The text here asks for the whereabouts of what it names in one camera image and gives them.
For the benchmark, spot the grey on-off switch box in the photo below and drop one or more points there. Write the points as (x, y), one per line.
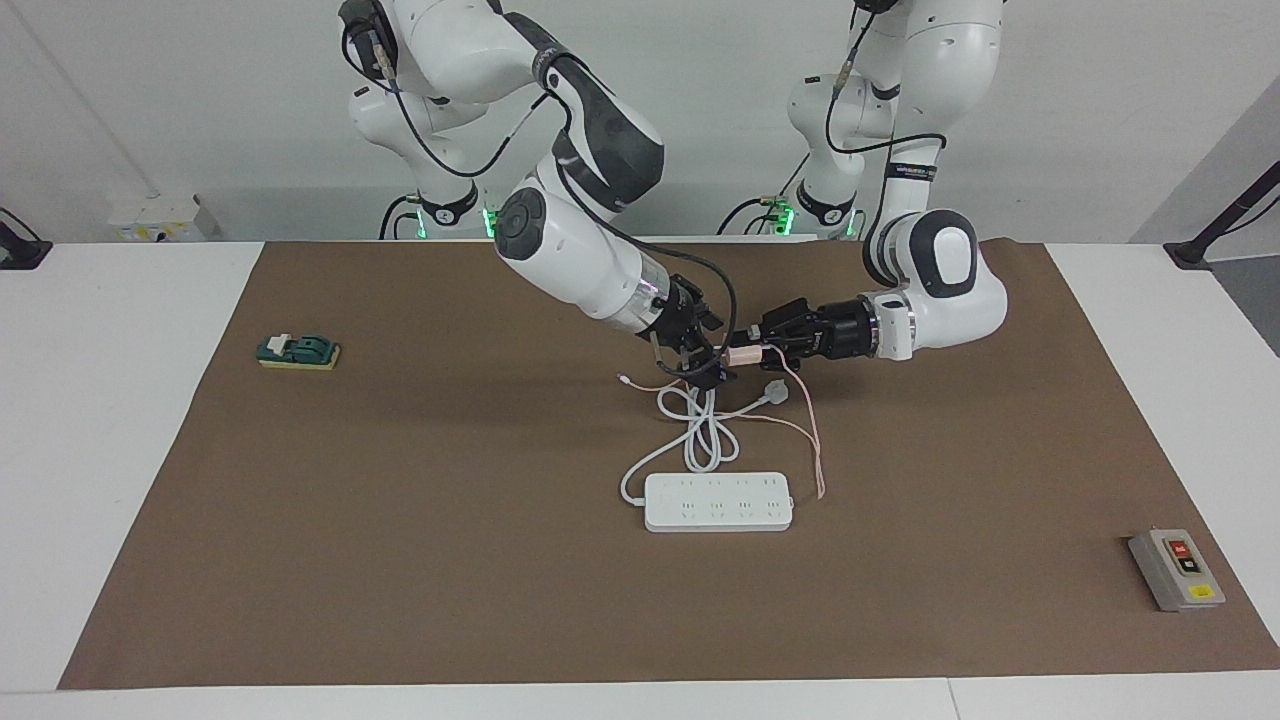
(1178, 570)

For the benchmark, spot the brown table mat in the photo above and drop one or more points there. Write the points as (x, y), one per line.
(450, 560)

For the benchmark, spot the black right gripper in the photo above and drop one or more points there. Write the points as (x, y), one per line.
(685, 315)

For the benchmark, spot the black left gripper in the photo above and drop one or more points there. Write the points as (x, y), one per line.
(848, 330)

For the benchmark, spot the white power strip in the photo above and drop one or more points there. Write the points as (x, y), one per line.
(718, 502)

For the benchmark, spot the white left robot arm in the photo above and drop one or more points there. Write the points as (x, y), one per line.
(940, 270)

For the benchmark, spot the pink charger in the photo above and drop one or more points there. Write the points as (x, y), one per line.
(748, 354)

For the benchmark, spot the black angled stand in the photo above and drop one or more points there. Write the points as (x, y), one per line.
(1215, 225)

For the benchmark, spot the white wall socket box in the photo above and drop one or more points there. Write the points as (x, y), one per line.
(160, 220)

